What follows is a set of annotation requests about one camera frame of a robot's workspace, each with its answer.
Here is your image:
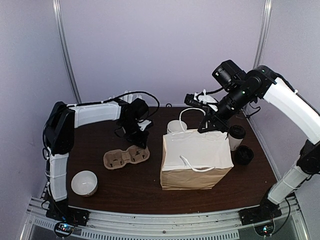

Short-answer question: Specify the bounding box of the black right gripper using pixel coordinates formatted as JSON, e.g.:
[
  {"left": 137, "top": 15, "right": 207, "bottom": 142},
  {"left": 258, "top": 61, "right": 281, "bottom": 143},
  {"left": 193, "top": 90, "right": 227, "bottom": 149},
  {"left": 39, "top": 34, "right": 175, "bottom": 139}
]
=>
[{"left": 198, "top": 83, "right": 255, "bottom": 133}]

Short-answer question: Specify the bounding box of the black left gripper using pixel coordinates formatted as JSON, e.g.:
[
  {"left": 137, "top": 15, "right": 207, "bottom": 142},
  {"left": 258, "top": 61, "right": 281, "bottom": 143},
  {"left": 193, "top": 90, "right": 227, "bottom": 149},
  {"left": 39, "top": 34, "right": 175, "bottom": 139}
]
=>
[{"left": 120, "top": 119, "right": 150, "bottom": 150}]

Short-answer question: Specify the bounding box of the black plastic cup lid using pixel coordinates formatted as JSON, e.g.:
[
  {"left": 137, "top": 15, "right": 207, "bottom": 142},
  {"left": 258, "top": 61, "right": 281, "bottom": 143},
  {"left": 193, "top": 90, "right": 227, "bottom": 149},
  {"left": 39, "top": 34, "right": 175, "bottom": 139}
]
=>
[{"left": 228, "top": 124, "right": 246, "bottom": 140}]

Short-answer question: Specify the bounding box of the white paper coffee cup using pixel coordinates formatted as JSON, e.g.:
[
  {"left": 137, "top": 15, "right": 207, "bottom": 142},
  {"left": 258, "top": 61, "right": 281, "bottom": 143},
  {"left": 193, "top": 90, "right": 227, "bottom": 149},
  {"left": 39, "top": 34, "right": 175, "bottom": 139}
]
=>
[{"left": 228, "top": 134, "right": 244, "bottom": 152}]

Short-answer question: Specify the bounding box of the brown paper takeout bag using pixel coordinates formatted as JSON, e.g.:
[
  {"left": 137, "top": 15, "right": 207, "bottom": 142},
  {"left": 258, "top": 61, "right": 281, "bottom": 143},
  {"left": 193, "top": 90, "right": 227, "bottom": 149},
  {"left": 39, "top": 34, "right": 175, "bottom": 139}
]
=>
[{"left": 159, "top": 107, "right": 235, "bottom": 191}]

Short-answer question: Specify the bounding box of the cardboard cup carrier tray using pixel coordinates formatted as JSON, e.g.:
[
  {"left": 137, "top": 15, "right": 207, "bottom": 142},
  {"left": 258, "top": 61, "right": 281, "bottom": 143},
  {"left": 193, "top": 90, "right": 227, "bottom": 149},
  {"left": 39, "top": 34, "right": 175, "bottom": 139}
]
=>
[{"left": 103, "top": 145, "right": 150, "bottom": 170}]

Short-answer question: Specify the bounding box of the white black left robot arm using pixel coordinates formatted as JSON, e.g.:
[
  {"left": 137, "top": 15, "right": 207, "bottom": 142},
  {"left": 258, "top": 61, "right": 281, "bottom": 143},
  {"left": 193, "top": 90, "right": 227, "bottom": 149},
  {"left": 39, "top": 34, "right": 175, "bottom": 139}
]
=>
[{"left": 42, "top": 98, "right": 153, "bottom": 202}]

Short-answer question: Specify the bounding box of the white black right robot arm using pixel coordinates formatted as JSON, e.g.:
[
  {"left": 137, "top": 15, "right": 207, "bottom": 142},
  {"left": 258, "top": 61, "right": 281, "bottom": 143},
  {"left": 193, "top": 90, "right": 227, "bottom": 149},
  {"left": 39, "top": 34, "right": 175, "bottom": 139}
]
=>
[{"left": 198, "top": 60, "right": 320, "bottom": 221}]

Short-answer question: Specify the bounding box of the stack of white paper cups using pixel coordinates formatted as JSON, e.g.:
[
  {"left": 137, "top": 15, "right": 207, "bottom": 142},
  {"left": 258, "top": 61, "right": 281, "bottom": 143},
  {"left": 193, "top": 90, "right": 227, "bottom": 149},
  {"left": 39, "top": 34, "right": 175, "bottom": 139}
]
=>
[{"left": 166, "top": 120, "right": 188, "bottom": 134}]

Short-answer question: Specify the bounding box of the stack of black cup lids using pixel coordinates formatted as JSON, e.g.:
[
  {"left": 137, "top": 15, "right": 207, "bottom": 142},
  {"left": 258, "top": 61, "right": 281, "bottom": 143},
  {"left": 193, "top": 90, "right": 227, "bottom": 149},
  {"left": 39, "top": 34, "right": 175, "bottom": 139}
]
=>
[{"left": 235, "top": 145, "right": 254, "bottom": 166}]

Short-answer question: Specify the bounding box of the white round bowl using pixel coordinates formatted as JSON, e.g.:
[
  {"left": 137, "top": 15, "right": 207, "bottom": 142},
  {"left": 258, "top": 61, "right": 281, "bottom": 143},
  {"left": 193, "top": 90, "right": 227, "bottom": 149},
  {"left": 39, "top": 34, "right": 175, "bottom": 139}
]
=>
[{"left": 71, "top": 170, "right": 98, "bottom": 197}]

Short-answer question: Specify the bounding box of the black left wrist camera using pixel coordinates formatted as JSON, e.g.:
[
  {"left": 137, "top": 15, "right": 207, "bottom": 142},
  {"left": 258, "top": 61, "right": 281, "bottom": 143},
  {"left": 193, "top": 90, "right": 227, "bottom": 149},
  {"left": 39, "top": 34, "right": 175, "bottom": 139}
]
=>
[{"left": 128, "top": 98, "right": 149, "bottom": 120}]

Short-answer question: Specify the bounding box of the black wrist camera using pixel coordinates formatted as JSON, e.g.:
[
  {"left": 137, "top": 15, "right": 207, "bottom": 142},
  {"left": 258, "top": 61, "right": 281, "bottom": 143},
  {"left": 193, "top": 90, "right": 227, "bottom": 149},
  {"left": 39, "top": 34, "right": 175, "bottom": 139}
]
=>
[
  {"left": 212, "top": 59, "right": 246, "bottom": 92},
  {"left": 128, "top": 98, "right": 149, "bottom": 120}
]

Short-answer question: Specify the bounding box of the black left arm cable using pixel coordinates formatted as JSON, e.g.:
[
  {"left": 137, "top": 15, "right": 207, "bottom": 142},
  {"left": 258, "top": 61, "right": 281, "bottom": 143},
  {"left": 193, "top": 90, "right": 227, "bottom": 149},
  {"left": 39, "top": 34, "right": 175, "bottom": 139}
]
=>
[{"left": 99, "top": 91, "right": 161, "bottom": 121}]

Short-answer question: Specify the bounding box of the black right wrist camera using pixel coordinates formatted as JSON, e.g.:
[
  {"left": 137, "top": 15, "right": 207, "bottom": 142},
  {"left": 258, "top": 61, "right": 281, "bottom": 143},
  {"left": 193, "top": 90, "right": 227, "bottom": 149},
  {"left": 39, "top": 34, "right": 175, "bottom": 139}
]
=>
[{"left": 212, "top": 59, "right": 246, "bottom": 92}]

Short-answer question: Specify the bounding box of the aluminium frame post right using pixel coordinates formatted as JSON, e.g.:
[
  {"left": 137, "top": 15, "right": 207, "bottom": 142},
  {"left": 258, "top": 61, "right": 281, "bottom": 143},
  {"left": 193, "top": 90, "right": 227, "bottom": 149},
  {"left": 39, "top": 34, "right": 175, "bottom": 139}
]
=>
[{"left": 253, "top": 0, "right": 272, "bottom": 68}]

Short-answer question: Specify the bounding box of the aluminium frame post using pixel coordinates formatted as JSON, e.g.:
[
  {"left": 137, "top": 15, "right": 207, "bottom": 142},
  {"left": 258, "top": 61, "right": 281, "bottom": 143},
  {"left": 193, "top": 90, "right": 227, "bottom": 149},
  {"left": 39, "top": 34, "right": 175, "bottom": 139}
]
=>
[
  {"left": 52, "top": 0, "right": 82, "bottom": 104},
  {"left": 253, "top": 0, "right": 272, "bottom": 68}
]

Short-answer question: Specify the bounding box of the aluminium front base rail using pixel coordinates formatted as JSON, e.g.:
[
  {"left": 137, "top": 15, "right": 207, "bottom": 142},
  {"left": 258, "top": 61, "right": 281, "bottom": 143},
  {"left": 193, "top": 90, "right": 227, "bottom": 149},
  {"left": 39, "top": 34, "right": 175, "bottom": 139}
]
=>
[{"left": 18, "top": 196, "right": 310, "bottom": 240}]

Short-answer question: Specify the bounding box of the aluminium frame post left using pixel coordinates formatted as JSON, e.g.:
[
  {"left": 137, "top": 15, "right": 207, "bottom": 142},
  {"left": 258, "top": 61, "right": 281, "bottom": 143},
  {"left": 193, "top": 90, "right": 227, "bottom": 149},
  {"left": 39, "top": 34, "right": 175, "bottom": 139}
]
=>
[{"left": 52, "top": 0, "right": 82, "bottom": 104}]

